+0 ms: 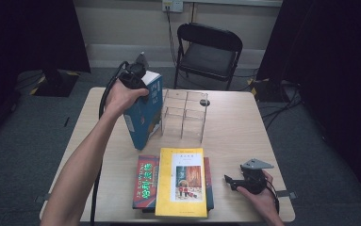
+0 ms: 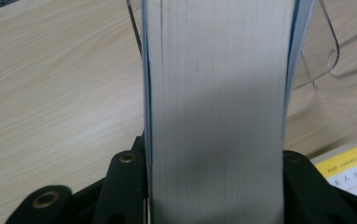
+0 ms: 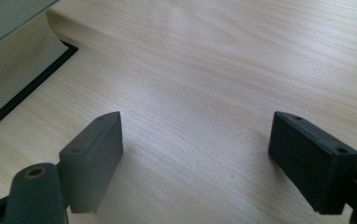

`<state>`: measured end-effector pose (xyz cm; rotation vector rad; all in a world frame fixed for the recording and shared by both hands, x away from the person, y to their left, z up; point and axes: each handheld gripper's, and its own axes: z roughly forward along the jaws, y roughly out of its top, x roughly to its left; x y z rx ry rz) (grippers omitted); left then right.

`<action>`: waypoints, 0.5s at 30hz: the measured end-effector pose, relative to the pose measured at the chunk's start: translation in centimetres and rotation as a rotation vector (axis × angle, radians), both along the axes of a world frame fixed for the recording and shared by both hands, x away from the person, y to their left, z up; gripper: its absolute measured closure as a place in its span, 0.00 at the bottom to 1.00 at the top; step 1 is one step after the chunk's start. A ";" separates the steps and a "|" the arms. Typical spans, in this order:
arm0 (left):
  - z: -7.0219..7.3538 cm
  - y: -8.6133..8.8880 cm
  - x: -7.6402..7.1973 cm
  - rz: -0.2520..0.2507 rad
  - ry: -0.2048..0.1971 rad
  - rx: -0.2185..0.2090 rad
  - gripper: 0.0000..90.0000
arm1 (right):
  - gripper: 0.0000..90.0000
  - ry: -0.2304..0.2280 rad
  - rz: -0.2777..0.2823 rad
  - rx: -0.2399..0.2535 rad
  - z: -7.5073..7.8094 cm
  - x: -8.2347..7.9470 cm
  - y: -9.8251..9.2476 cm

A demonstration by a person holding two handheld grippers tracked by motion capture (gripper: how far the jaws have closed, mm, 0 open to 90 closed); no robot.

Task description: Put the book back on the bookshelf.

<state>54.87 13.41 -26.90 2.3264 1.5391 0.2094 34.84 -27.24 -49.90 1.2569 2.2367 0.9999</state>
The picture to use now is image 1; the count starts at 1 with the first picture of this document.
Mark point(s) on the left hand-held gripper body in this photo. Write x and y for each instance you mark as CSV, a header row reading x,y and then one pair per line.
x,y
134,77

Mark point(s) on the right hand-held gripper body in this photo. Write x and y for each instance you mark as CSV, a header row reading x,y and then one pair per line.
x,y
254,180

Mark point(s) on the blue book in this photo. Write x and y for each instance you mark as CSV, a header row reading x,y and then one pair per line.
x,y
145,122

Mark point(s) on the clear acrylic book rack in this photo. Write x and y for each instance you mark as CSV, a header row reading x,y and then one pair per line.
x,y
184,113

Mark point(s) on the yellow book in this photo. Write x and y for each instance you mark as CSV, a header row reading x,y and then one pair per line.
x,y
181,182

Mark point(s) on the red book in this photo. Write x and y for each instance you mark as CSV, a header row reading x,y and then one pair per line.
x,y
145,182

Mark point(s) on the person's right hand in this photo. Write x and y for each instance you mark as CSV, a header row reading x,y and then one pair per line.
x,y
261,201

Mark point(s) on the person's left hand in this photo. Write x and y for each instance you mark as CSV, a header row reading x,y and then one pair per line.
x,y
120,99

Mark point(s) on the grey tape strip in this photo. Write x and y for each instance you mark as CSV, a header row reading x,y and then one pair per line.
x,y
286,194
41,198

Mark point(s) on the black folding chair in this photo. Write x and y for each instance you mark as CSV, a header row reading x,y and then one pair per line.
x,y
209,56

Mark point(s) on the black stand base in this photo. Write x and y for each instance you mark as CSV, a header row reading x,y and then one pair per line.
x,y
264,89
55,83

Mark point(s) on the black pen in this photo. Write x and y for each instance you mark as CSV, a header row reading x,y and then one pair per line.
x,y
66,121

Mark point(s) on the black curtain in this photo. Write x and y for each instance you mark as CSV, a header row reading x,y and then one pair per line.
x,y
332,62
27,37

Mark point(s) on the white wall socket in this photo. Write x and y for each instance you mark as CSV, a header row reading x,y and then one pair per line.
x,y
172,5

